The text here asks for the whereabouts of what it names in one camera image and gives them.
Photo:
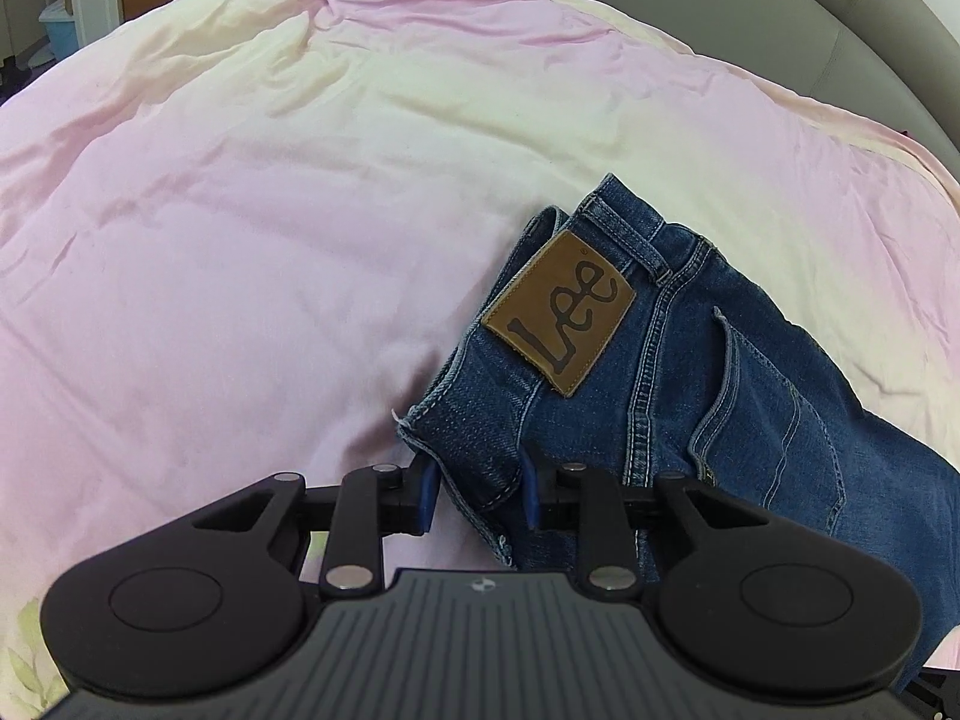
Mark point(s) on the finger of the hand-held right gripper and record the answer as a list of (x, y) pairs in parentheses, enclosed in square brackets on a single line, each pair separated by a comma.
[(934, 694)]

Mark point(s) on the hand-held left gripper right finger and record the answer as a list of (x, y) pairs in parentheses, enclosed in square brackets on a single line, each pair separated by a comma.
[(531, 496)]

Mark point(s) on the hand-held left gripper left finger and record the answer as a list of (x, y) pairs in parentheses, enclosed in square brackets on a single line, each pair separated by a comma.
[(426, 496)]

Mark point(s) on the blue denim pants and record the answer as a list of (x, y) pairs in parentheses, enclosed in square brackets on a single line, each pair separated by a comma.
[(675, 397)]

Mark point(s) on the pink duvet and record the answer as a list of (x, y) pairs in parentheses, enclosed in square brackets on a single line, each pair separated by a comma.
[(225, 240)]

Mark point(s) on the grey padded headboard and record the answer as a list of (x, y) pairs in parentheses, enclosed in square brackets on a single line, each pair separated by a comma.
[(787, 15)]

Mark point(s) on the light blue plastic bin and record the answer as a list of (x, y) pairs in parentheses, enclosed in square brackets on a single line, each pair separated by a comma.
[(58, 30)]

